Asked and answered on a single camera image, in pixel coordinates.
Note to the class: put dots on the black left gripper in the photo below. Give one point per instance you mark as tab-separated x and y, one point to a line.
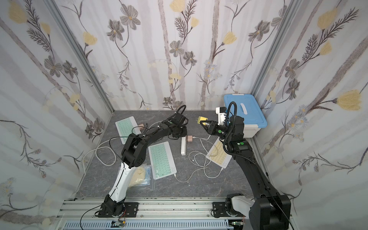
178	131

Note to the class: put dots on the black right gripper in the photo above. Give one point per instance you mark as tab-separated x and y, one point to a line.
212	126

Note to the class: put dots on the yellow charger plug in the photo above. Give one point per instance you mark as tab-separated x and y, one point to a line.
200	118

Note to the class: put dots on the white power strip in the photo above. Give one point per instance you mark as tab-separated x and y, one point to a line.
183	146

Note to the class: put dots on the green wireless keyboard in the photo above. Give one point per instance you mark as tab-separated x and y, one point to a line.
125	127
162	162

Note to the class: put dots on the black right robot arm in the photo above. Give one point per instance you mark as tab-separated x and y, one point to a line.
269	210

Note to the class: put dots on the blue lid storage box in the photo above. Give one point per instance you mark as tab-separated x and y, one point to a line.
249	109

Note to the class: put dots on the bagged blue masks and gloves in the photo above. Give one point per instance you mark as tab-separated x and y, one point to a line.
142	178

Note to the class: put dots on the yellow wireless keyboard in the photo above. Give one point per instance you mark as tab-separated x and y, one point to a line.
218	156

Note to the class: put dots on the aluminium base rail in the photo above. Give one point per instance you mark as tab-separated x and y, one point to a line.
193	213

